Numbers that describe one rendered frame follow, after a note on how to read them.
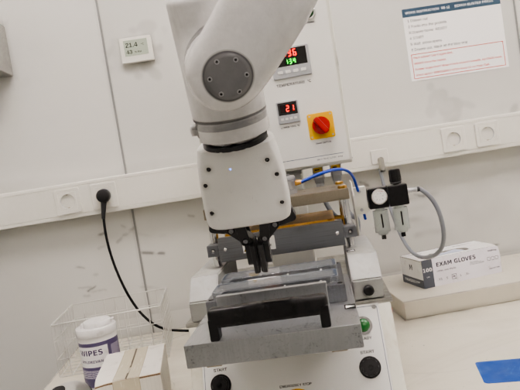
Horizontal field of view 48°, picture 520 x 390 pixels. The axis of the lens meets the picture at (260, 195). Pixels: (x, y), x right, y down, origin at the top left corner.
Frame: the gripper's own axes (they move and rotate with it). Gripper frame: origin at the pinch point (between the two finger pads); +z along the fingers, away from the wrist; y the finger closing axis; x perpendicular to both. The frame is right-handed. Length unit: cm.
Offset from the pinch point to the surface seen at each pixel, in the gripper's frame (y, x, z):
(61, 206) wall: -61, 80, 20
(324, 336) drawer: 6.4, -5.8, 9.4
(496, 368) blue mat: 35, 20, 41
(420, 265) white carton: 32, 66, 46
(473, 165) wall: 56, 99, 35
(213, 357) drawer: -7.4, -5.8, 10.3
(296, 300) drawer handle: 3.8, -4.0, 4.9
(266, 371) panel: -4.1, 11.0, 27.3
